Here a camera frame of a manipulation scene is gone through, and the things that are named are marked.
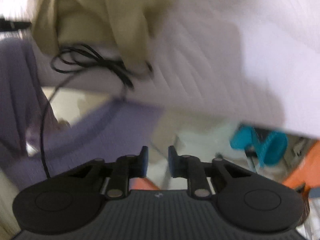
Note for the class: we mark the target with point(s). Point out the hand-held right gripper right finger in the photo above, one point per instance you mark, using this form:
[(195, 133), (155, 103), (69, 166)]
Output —
[(172, 162)]

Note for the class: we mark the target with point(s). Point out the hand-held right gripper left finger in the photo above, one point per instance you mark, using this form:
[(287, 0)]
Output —
[(143, 161)]

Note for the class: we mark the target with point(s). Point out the khaki clothes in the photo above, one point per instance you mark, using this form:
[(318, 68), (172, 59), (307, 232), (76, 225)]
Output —
[(82, 10)]

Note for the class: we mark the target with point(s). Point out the person's purple clothing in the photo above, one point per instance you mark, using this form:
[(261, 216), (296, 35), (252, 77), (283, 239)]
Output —
[(15, 92)]

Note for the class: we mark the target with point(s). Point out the teal plastic object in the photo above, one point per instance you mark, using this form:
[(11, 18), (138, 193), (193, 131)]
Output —
[(267, 147)]

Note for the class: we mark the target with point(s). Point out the pink quilted bed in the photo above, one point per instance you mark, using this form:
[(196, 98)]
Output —
[(225, 55)]

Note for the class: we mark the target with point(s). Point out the orange plastic stool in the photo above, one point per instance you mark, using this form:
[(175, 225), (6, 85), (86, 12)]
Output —
[(302, 170)]

